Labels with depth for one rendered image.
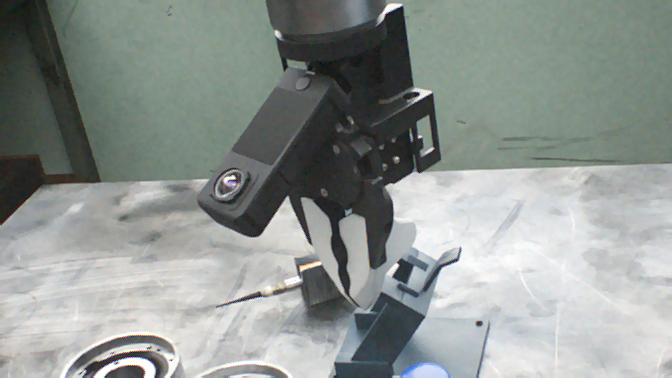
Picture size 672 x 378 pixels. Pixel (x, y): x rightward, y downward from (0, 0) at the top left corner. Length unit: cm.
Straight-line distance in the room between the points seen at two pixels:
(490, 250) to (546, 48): 135
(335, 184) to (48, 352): 46
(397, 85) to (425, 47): 170
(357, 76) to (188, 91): 196
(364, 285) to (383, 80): 14
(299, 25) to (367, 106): 8
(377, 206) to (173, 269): 50
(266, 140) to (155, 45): 196
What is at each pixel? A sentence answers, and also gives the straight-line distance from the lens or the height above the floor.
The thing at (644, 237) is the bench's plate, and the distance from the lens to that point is 106.
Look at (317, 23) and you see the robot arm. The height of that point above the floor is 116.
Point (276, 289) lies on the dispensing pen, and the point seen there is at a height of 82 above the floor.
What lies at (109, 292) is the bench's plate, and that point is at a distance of 112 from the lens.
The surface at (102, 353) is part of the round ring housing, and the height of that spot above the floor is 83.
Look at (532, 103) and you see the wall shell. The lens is 242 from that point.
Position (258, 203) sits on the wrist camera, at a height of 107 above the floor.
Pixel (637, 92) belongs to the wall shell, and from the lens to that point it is 240.
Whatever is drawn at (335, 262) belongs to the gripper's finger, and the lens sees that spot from 72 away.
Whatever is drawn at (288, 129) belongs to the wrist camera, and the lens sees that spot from 64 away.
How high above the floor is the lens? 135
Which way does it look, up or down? 27 degrees down
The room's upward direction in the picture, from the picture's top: 10 degrees counter-clockwise
